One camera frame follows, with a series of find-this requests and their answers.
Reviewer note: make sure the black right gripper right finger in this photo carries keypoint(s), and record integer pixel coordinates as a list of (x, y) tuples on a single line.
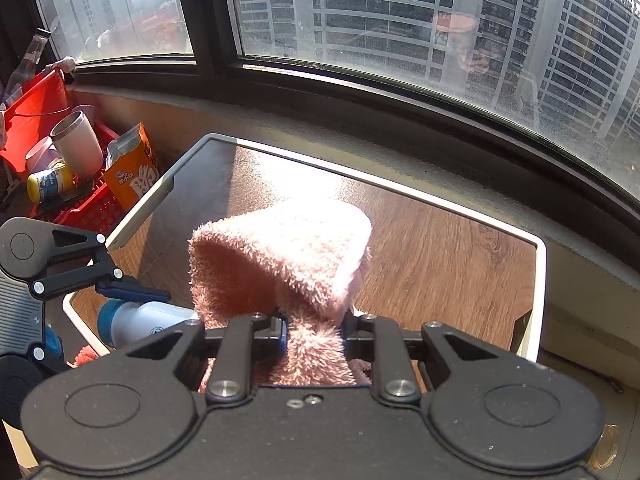
[(405, 363)]

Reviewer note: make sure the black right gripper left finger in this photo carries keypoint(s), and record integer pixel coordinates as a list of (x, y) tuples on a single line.
[(222, 360)]

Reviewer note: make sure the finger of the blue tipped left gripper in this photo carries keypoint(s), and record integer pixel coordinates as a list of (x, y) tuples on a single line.
[(129, 289)]

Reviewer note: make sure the white blue bottle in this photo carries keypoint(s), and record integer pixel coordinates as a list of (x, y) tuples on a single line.
[(121, 322)]

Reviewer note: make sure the pink fluffy slipper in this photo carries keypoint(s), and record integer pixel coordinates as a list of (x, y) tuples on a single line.
[(303, 263)]

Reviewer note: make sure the yellow capped small bottle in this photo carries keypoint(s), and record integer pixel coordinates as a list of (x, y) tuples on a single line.
[(50, 182)]

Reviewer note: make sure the pink plastic cup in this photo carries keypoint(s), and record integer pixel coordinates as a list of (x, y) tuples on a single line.
[(41, 155)]

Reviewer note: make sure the white framed wooden tray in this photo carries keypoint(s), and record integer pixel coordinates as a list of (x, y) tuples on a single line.
[(430, 259)]

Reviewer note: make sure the orange snack bag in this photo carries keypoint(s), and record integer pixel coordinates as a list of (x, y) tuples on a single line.
[(131, 168)]

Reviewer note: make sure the pink steel tumbler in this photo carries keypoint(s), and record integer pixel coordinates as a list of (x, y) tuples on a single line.
[(75, 140)]

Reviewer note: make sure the red plastic basket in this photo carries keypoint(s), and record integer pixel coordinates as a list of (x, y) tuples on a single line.
[(27, 148)]

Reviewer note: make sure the clear glass bottle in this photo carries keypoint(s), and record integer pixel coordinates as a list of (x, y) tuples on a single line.
[(26, 70)]

